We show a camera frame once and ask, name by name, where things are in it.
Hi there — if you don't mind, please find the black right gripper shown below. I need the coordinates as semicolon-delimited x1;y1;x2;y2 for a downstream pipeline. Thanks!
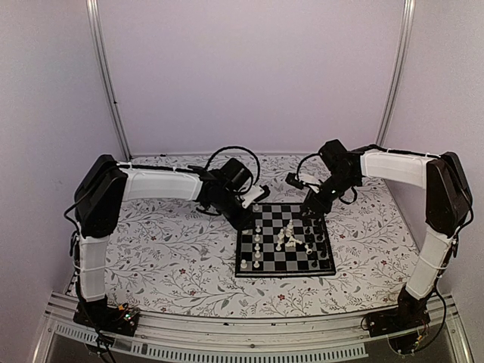
298;172;359;220

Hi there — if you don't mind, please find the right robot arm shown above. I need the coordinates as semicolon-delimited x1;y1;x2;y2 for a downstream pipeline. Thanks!
293;139;473;330

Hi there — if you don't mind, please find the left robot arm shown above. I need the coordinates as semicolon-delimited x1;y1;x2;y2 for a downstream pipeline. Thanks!
66;154;255;328

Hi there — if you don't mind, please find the black and white chess board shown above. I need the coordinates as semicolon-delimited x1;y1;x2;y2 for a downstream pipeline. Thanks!
234;203;336;278

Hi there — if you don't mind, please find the floral patterned table mat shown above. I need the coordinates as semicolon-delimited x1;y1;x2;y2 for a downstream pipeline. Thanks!
104;178;418;318

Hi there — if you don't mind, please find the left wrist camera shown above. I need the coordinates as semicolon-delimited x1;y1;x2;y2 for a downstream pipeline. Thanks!
219;158;270;209

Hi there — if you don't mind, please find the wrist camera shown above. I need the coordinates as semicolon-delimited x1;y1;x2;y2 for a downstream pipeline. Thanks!
285;138;358;192
219;158;270;209

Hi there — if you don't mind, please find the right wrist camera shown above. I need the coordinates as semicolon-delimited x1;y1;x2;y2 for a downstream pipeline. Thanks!
285;138;358;192

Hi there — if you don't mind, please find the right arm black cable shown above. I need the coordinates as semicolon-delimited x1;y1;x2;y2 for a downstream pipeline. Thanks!
295;153;322;190

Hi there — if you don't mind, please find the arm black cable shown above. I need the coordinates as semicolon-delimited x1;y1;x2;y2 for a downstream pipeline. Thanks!
206;144;262;186
295;153;322;190

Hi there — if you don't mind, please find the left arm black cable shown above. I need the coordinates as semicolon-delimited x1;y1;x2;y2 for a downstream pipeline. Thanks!
206;144;262;186

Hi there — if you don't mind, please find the back aluminium rail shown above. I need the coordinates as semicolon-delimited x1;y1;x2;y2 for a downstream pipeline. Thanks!
128;150;375;158

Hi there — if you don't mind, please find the aluminium rail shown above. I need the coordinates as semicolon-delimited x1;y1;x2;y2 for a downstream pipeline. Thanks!
128;150;375;158
32;293;474;362

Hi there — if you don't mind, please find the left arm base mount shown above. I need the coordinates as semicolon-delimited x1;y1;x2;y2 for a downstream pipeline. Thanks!
73;297;141;337

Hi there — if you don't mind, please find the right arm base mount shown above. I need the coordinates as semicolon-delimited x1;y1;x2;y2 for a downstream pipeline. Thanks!
362;300;430;355

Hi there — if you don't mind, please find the front aluminium rail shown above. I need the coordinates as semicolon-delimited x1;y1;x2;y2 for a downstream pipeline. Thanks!
32;293;474;362

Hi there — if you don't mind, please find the right aluminium frame post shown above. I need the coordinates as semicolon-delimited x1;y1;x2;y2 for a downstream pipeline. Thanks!
375;0;416;147

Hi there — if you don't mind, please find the aluminium frame post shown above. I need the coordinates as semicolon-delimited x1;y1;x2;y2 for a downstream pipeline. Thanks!
375;0;416;147
85;0;132;161

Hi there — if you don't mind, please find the left aluminium frame post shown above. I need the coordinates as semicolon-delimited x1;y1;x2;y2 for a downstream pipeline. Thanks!
85;0;132;161

